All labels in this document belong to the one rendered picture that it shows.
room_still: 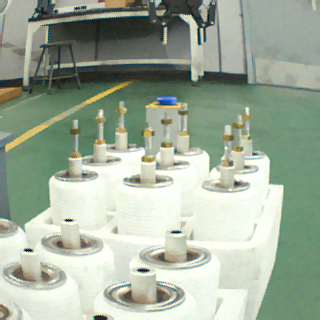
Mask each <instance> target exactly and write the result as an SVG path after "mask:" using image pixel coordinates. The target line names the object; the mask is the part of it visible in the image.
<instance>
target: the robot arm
mask: <svg viewBox="0 0 320 320"><path fill-rule="evenodd" d="M12 1H13V0H0V19H1V18H2V17H3V15H4V14H5V13H6V11H7V10H8V8H9V7H10V5H11V3H12ZM160 2H161V3H162V5H164V7H166V9H167V10H166V11H165V12H164V14H163V16H162V19H161V20H157V14H156V8H155V7H158V4H159V3H160ZM202 4H203V5H204V7H205V9H207V10H208V11H207V21H206V22H204V20H203V18H202V16H201V14H200V13H199V11H198V9H199V7H200V6H201V5H202ZM147 7H148V13H149V14H148V18H149V22H150V23H151V24H155V25H157V27H158V28H159V41H163V44H168V27H166V25H167V24H168V21H169V20H170V18H172V15H181V14H182V15H185V16H189V15H191V16H192V18H193V19H194V20H195V21H196V24H197V26H198V28H197V42H198V45H203V46H204V44H203V43H206V41H207V39H206V29H207V28H206V27H210V26H214V24H215V16H216V12H215V11H216V3H215V2H214V1H211V2H209V1H203V0H147Z"/></svg>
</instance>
